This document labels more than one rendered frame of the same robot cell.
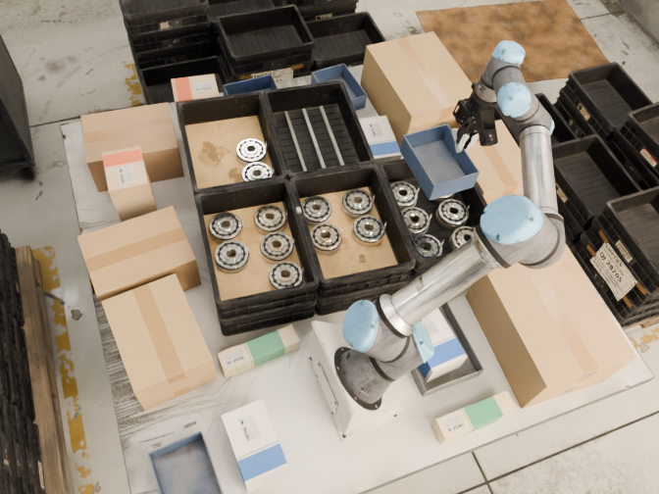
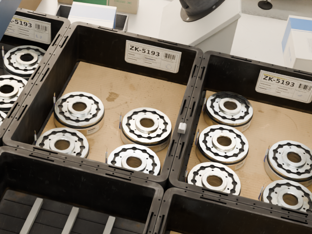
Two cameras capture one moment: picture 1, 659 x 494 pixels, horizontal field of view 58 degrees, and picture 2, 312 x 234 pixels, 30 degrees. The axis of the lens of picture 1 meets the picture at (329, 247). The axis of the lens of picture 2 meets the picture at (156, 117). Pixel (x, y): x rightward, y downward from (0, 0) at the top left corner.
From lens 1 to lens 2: 197 cm
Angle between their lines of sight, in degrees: 76
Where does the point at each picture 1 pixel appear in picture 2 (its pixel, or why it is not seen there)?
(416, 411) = (141, 25)
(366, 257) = (105, 96)
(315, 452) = (250, 41)
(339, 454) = not seen: hidden behind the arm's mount
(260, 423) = (304, 44)
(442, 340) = (84, 18)
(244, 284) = (282, 134)
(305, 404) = not seen: hidden behind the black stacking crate
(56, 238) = not seen: outside the picture
